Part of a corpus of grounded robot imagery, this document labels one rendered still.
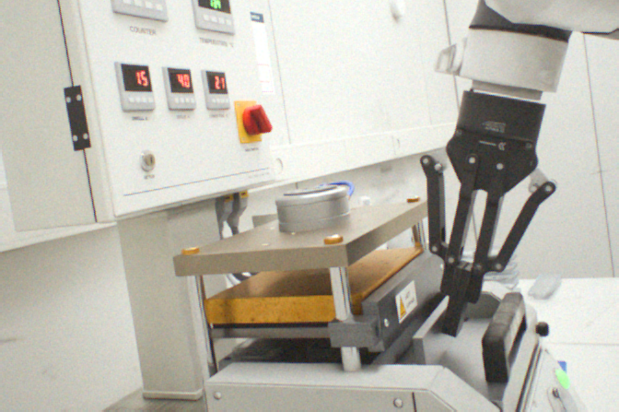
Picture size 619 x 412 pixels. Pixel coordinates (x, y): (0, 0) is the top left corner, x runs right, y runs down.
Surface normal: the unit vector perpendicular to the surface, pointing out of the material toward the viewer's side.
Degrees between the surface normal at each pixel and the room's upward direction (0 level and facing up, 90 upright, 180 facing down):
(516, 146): 90
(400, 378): 0
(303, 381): 0
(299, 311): 90
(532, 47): 99
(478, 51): 79
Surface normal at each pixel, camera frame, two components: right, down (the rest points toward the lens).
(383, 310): 0.89, -0.11
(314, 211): 0.00, 0.05
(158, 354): -0.42, 0.11
